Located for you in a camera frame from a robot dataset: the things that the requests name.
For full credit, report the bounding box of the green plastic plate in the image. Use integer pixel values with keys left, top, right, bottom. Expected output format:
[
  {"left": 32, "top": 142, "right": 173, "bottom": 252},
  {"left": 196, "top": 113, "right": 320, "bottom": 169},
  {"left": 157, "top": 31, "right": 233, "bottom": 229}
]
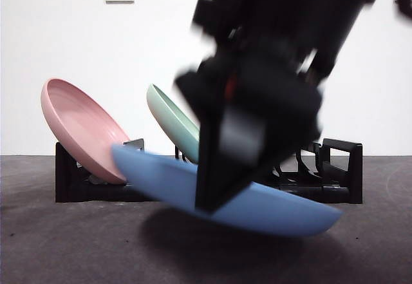
[{"left": 146, "top": 83, "right": 201, "bottom": 165}]

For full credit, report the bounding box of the blue plastic plate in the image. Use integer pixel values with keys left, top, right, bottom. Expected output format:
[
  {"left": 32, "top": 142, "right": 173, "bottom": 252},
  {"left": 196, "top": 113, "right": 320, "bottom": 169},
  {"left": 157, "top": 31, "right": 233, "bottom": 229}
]
[{"left": 111, "top": 144, "right": 343, "bottom": 237}]

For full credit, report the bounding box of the pink plastic plate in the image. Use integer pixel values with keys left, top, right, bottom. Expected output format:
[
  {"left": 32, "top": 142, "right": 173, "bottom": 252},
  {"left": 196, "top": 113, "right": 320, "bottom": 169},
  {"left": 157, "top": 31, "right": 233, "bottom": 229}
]
[{"left": 40, "top": 77, "right": 131, "bottom": 185}]

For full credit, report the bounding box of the black plastic dish rack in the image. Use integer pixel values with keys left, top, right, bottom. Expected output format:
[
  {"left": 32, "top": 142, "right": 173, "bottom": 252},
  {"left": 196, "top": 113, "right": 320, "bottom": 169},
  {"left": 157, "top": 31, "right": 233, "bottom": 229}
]
[{"left": 55, "top": 138, "right": 364, "bottom": 205}]

